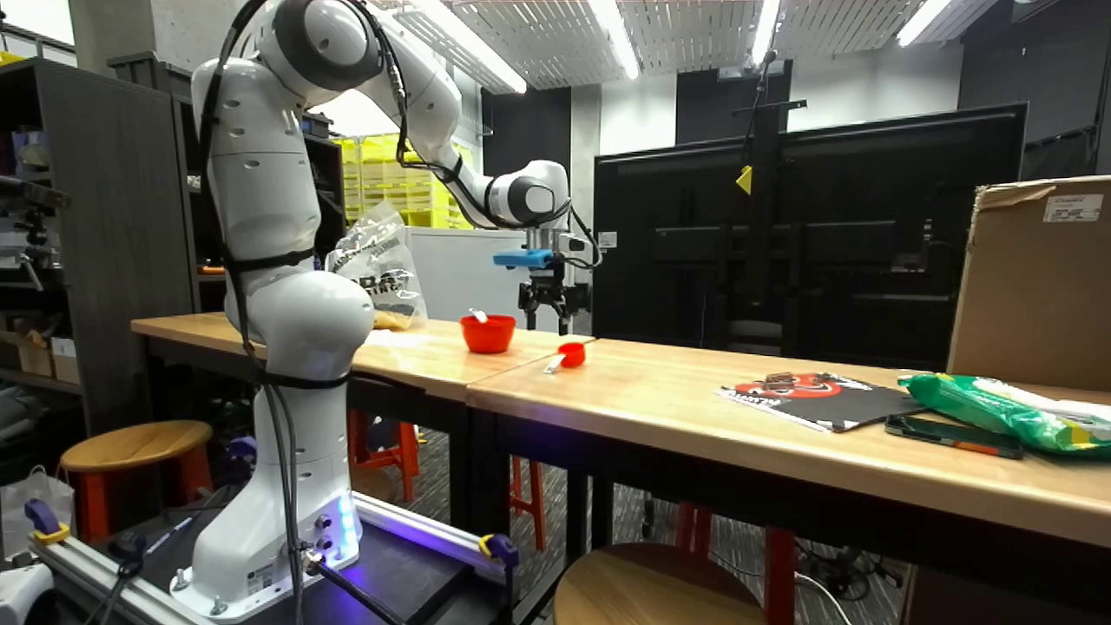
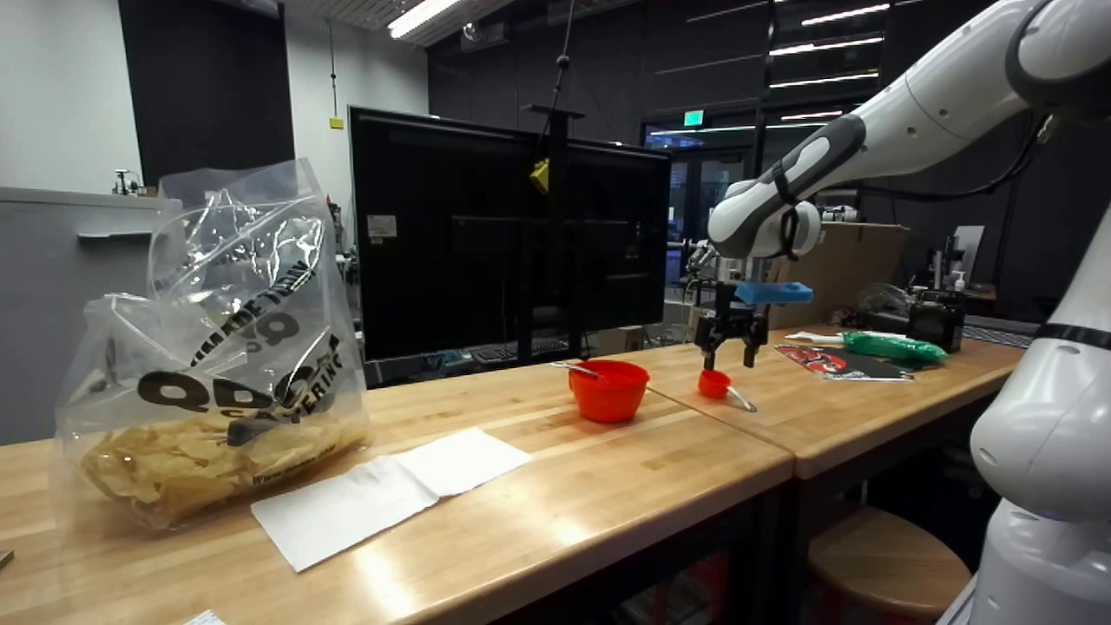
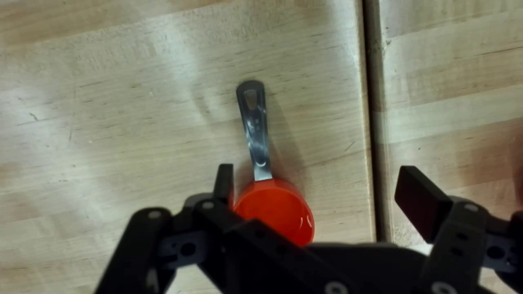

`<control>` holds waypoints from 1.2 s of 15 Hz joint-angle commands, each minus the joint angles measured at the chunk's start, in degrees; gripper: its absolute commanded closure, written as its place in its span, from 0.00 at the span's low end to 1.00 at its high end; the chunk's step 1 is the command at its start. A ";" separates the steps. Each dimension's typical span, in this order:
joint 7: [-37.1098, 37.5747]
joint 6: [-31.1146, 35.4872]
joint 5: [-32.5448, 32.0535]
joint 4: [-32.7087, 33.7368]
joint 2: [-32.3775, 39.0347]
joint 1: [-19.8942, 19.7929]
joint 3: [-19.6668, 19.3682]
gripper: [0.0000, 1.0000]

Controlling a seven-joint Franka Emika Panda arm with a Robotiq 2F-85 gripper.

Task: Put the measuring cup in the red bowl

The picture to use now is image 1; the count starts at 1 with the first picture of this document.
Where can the green plastic bag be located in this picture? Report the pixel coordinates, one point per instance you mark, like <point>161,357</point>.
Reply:
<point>1008,412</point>

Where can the yellow flat item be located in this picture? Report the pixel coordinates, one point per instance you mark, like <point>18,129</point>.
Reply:
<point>394,319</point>

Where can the purple yellow clamp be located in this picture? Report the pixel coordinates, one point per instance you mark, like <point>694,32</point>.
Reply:
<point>48,522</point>
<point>503,545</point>

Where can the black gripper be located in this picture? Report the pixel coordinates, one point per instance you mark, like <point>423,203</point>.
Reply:
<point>546,286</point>

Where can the brown cardboard box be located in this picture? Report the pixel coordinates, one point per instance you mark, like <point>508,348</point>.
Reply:
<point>1028,301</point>

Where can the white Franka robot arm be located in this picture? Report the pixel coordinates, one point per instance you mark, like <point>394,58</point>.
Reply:
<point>267,184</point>

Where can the round wooden stool red legs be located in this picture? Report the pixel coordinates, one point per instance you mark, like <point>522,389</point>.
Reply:
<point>134,447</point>

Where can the dark flat packet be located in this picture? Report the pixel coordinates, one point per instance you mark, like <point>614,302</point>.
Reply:
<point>827,399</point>

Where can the round wooden stool seat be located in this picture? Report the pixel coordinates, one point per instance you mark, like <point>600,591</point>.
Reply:
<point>653,585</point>

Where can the long ceiling light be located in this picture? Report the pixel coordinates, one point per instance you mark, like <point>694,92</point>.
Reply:
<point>764,29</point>
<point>492,61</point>
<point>614,36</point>
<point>926,21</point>

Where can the yellow triangle sticker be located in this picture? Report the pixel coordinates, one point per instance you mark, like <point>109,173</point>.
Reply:
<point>743,181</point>

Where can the clear crumpled plastic bag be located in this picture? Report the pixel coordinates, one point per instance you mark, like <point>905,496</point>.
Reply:
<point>385,264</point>

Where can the dark shelving unit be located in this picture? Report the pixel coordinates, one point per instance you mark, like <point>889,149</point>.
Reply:
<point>107,230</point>

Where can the red plastic bowl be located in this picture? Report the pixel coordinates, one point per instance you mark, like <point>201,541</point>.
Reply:
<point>489,333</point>

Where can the black cabinet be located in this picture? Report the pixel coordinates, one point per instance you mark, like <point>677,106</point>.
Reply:
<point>327,184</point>

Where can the red metal stool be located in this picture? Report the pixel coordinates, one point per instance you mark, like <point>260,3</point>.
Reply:
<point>783,578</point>
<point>537,496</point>
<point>403,447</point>

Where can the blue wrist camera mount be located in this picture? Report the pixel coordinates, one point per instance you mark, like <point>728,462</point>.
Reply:
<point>522,259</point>

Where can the yellow storage bins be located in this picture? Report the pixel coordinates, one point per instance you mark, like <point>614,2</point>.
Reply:
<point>377,193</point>

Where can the white tag on bowl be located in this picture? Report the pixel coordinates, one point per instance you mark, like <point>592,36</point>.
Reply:
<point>476,315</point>

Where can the aluminium robot base platform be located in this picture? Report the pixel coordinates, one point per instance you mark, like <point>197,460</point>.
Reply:
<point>403,567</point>

